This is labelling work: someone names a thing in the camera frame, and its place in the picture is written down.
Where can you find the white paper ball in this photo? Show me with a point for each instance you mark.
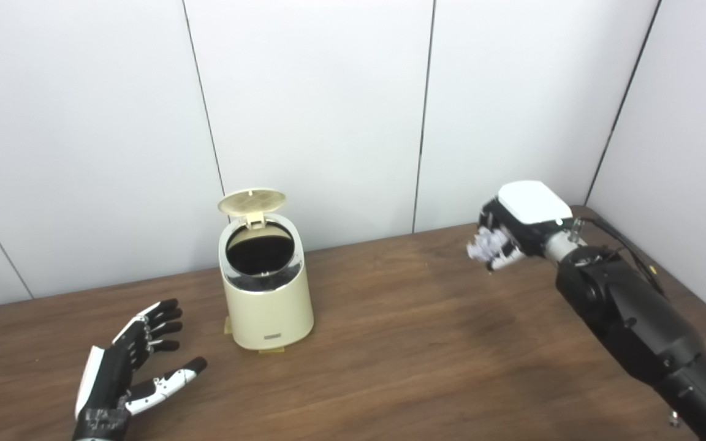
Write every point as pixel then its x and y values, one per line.
pixel 482 246

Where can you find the cream-colored trash bin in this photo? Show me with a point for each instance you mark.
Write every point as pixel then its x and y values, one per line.
pixel 267 312

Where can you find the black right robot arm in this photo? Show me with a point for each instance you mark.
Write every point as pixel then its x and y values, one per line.
pixel 641 324

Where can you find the wide yellow tape piece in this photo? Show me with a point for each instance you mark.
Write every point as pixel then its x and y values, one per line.
pixel 271 350

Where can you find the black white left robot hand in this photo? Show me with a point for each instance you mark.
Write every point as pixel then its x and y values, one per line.
pixel 108 380

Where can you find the round cream bin lid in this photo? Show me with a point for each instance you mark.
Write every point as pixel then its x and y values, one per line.
pixel 252 202

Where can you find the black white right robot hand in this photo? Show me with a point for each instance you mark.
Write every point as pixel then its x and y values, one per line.
pixel 531 205

